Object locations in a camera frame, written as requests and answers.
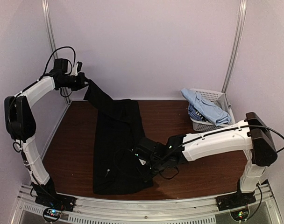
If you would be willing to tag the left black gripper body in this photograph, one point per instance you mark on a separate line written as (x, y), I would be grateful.
(74, 84)

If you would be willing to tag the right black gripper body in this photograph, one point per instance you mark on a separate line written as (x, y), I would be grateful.
(156, 167)

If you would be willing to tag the black long sleeve shirt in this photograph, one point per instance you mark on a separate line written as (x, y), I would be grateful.
(116, 170)

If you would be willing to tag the white perforated plastic basket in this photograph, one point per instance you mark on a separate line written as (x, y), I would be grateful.
(208, 126)

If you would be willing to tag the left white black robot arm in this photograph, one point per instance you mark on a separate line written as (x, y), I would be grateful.
(21, 124)

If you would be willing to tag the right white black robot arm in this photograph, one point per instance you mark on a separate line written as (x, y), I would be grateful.
(250, 135)

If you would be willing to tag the blue checkered shirt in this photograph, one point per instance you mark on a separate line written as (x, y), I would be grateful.
(194, 114)

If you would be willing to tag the light blue shirt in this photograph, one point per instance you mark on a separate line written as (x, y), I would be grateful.
(207, 108)

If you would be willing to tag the grey shirt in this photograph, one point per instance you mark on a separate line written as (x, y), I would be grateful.
(223, 102)

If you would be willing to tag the right circuit board with LEDs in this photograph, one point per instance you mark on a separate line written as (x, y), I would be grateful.
(240, 215)

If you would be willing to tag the circuit board with leds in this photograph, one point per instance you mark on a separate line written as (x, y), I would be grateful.
(51, 215)
(240, 215)

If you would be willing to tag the left circuit board with LEDs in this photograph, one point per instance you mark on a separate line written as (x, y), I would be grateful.
(51, 215)

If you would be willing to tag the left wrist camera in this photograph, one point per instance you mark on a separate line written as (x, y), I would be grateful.
(76, 69)

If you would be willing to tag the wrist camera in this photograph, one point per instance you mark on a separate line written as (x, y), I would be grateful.
(142, 157)
(76, 69)

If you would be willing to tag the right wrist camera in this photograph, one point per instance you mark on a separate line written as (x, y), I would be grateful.
(142, 157)

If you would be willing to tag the front aluminium rail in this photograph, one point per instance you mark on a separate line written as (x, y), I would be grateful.
(199, 210)

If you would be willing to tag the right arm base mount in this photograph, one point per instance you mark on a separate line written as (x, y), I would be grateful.
(234, 200)

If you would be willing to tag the left aluminium frame post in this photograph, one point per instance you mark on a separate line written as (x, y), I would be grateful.
(51, 38)

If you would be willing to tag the aluminium frame post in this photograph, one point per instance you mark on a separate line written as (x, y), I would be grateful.
(241, 17)
(51, 38)

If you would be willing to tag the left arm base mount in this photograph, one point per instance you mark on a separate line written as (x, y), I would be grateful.
(58, 202)

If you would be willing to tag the right aluminium frame post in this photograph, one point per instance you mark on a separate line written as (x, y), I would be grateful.
(241, 17)

